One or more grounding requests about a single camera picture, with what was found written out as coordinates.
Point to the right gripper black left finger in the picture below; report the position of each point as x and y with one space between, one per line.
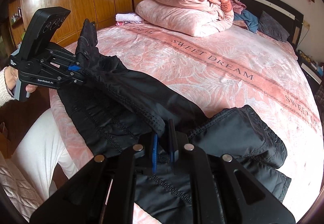
154 153

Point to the pink sweet dream bedspread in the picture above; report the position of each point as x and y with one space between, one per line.
232 69

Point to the cluttered bedside table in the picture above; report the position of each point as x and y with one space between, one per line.
313 77

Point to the person's white trouser leg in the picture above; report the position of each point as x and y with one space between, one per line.
40 151

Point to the pink garment on bed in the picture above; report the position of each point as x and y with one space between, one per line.
237 6

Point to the folded pink quilt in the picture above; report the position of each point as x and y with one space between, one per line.
197 18

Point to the black padded pants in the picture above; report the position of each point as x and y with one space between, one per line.
228 165

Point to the dark grey pillow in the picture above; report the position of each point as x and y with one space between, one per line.
272 28

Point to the folded white pink towel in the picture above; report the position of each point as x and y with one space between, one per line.
128 18

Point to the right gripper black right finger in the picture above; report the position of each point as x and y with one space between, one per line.
173 142

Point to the left forearm cream sweater sleeve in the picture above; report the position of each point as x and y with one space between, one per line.
5 94

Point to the person's left hand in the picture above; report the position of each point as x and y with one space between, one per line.
11 77

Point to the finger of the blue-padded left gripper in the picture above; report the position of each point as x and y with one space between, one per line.
71 75
71 60

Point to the black bed headboard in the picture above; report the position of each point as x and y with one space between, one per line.
290 18

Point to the cream cable-knit sweater torso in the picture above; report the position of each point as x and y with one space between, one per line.
22 194

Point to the blue garment on bed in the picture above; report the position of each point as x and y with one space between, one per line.
250 20

